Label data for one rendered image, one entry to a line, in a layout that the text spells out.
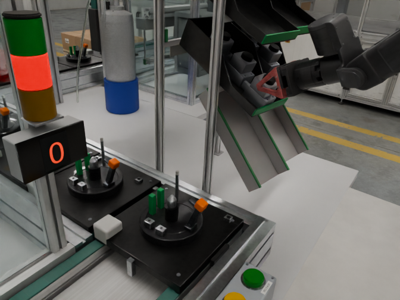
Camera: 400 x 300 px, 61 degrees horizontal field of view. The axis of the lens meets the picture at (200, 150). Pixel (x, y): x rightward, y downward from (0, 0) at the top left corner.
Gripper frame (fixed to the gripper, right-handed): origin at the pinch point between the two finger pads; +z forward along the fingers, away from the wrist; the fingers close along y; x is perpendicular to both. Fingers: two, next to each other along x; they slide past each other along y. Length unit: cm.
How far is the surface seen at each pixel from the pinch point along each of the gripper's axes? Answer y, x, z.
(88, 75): -30, -24, 130
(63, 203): 40, 13, 36
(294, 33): -5.7, -9.0, -6.8
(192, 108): -49, 8, 78
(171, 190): 17.7, 19.6, 23.7
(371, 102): -370, 84, 107
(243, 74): -0.2, -3.6, 5.6
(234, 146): 5.2, 12.8, 9.8
